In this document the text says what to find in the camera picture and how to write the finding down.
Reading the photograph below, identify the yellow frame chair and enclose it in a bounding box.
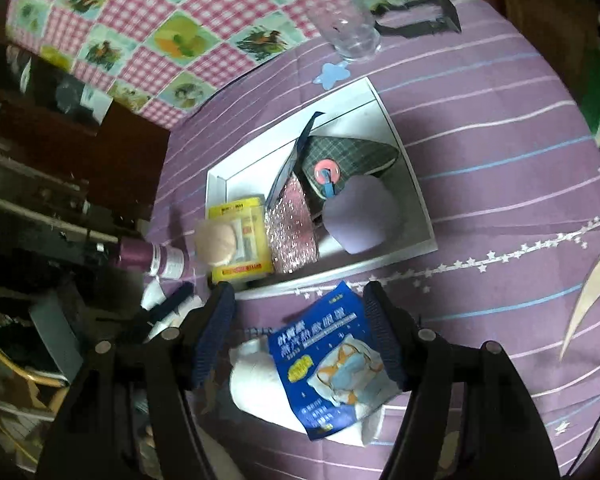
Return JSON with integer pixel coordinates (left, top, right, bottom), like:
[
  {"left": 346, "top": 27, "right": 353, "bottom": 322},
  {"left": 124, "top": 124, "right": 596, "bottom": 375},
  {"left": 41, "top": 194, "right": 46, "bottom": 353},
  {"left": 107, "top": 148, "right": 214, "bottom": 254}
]
[{"left": 0, "top": 335, "right": 73, "bottom": 461}]

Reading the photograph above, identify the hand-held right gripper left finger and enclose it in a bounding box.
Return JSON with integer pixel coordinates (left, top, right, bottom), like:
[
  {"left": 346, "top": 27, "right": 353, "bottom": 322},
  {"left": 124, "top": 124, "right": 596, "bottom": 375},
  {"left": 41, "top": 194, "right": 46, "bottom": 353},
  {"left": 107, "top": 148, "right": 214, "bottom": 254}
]
[{"left": 35, "top": 281, "right": 238, "bottom": 480}]

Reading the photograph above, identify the clear drinking glass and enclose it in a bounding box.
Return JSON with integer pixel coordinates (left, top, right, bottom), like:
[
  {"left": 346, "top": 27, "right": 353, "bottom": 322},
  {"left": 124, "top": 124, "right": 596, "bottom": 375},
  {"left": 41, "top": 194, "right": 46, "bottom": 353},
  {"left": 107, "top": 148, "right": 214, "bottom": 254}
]
[{"left": 307, "top": 0, "right": 382, "bottom": 63}]

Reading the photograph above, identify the pink checkered printed cloth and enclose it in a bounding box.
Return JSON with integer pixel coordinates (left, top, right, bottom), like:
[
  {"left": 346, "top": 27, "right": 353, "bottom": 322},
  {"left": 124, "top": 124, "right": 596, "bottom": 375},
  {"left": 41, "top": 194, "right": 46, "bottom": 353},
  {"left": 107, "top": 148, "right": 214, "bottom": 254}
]
[{"left": 5, "top": 0, "right": 448, "bottom": 131}]

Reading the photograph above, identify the purple bottle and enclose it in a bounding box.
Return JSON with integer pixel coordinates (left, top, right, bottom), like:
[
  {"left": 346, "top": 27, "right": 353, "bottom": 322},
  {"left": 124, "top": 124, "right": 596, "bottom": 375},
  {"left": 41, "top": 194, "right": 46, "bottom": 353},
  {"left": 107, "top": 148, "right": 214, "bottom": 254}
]
[{"left": 117, "top": 237, "right": 187, "bottom": 280}]

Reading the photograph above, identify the dark blue packet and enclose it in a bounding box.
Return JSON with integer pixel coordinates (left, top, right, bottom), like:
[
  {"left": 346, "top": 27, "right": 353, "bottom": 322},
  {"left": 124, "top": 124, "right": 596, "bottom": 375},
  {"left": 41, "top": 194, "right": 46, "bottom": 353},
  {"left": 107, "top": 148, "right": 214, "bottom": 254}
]
[{"left": 267, "top": 111, "right": 326, "bottom": 206}]

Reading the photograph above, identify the blue eye mask packet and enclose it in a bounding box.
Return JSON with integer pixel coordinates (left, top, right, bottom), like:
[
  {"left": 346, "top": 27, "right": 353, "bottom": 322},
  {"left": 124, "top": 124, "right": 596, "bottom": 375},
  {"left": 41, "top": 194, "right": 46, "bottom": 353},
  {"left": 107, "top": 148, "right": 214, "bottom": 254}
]
[{"left": 267, "top": 281, "right": 406, "bottom": 442}]

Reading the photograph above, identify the white soft cloth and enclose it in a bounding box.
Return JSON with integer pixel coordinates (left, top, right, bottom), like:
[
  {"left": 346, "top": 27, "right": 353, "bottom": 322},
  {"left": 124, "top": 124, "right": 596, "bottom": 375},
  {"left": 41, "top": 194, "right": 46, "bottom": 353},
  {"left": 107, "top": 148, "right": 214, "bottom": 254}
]
[{"left": 229, "top": 337, "right": 386, "bottom": 448}]

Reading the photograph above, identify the white shallow box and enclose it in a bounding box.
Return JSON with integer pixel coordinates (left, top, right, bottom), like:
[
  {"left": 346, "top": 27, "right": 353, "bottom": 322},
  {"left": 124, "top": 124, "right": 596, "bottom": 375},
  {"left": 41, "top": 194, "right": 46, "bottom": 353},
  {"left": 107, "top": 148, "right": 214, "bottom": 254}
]
[{"left": 205, "top": 76, "right": 439, "bottom": 291}]

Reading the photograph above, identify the lilac soft pad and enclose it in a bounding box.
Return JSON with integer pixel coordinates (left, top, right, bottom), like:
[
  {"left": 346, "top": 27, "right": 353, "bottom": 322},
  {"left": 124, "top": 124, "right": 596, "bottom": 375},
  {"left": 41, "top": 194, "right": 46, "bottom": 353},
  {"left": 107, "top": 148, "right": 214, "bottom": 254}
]
[{"left": 321, "top": 175, "right": 406, "bottom": 256}]

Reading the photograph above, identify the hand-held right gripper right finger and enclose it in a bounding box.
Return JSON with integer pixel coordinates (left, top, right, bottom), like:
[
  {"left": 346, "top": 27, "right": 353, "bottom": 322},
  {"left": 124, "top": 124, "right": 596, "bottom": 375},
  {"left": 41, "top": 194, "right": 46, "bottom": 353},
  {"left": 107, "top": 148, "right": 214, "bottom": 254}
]
[{"left": 362, "top": 280, "right": 563, "bottom": 480}]

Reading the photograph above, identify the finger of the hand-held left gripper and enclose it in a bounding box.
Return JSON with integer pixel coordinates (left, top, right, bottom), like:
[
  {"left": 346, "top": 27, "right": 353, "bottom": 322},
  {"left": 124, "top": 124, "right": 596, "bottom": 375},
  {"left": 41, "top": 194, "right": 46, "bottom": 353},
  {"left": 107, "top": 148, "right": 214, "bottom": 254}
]
[{"left": 145, "top": 282, "right": 196, "bottom": 326}]

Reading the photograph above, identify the dark wooden cabinet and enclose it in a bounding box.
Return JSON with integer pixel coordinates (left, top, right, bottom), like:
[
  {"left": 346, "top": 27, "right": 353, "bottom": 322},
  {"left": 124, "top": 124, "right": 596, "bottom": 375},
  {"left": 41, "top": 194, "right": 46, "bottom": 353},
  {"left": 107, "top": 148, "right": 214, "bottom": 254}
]
[{"left": 0, "top": 45, "right": 173, "bottom": 241}]

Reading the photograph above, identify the yellow packet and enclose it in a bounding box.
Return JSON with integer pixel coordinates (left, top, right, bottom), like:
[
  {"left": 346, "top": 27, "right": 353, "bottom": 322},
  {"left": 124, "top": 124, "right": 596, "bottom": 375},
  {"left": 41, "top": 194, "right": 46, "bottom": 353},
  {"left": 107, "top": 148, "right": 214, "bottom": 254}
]
[{"left": 207, "top": 194, "right": 273, "bottom": 285}]

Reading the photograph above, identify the pink glitter scrubbing cloth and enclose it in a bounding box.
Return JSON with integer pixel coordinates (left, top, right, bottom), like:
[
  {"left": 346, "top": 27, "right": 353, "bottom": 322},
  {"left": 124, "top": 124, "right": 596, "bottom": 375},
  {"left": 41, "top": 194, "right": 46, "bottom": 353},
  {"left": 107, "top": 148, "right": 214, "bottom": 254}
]
[{"left": 265, "top": 175, "right": 322, "bottom": 273}]

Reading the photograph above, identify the powder puff packet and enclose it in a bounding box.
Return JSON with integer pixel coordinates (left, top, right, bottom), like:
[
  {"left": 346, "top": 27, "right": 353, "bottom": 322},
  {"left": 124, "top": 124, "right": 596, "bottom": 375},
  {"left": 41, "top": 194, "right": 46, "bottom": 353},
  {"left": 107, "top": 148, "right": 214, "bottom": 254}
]
[{"left": 194, "top": 221, "right": 241, "bottom": 267}]

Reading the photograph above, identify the black folding stand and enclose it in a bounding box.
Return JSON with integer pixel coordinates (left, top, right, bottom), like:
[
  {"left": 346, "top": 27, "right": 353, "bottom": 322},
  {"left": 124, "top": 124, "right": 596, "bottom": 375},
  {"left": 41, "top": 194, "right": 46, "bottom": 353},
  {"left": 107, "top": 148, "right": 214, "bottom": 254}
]
[{"left": 375, "top": 0, "right": 462, "bottom": 38}]

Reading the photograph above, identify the purple striped tablecloth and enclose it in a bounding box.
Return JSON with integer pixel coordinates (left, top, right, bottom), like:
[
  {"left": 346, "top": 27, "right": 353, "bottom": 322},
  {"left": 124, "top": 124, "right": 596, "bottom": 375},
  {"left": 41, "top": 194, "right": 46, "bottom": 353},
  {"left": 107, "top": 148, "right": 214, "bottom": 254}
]
[{"left": 145, "top": 0, "right": 600, "bottom": 480}]

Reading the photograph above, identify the plaid pouch with red button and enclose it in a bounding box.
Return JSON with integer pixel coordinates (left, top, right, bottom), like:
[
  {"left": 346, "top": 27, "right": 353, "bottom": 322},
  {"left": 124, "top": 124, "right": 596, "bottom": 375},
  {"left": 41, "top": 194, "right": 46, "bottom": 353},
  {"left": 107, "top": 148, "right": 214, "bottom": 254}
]
[{"left": 300, "top": 134, "right": 400, "bottom": 200}]

